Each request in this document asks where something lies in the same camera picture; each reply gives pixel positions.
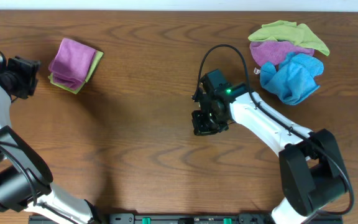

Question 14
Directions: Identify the crumpled blue cloth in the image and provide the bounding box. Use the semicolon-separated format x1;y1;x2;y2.
260;52;324;105

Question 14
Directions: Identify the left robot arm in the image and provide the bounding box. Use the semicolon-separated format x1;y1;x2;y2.
0;52;107;224

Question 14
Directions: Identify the folded green cloth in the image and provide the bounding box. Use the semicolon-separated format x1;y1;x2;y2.
48;50;104;95

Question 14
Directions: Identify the purple microfiber cloth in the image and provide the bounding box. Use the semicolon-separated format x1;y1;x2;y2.
48;38;96;90

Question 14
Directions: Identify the crumpled green cloth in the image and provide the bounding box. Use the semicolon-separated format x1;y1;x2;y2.
248;20;330;56

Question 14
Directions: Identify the crumpled purple cloth in pile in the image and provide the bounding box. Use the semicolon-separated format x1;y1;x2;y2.
249;40;314;66

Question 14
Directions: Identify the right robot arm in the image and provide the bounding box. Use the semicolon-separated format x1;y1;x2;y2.
192;83;352;223

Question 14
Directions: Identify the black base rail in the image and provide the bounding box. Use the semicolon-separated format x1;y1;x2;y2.
28;213;343;224

